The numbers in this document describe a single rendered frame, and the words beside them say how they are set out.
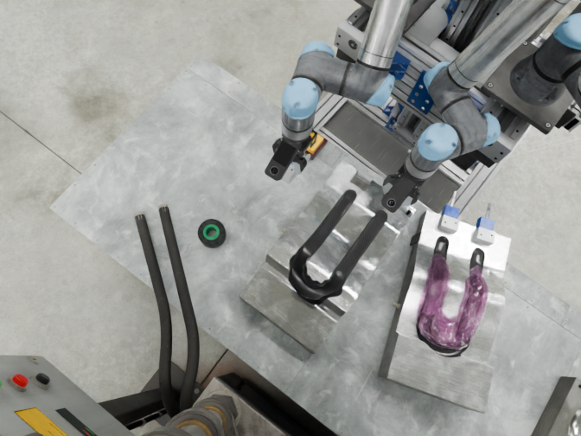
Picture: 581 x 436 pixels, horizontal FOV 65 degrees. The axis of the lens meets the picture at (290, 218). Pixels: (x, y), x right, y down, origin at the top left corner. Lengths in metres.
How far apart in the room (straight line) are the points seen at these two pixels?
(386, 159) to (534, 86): 0.92
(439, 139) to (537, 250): 1.58
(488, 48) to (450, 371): 0.78
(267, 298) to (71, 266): 1.28
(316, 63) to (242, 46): 1.67
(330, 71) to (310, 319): 0.65
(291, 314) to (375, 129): 1.21
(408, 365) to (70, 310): 1.56
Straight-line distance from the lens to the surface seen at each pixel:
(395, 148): 2.23
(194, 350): 1.22
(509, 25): 1.06
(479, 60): 1.10
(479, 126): 1.12
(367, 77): 1.04
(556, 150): 2.82
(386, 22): 1.02
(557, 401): 1.51
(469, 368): 1.33
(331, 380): 1.35
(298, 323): 1.28
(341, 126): 2.22
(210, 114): 1.55
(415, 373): 1.28
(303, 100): 0.98
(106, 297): 2.27
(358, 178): 1.40
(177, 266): 1.30
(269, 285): 1.29
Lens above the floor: 2.13
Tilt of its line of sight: 72 degrees down
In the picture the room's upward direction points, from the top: 9 degrees clockwise
